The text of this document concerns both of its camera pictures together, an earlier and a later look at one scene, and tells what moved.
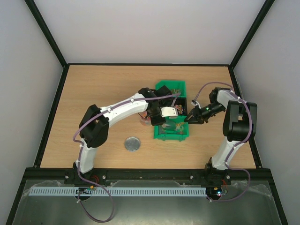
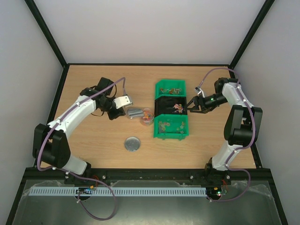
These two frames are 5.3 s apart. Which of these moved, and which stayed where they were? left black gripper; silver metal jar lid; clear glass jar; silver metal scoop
Moved: silver metal scoop; left black gripper
Stayed: clear glass jar; silver metal jar lid
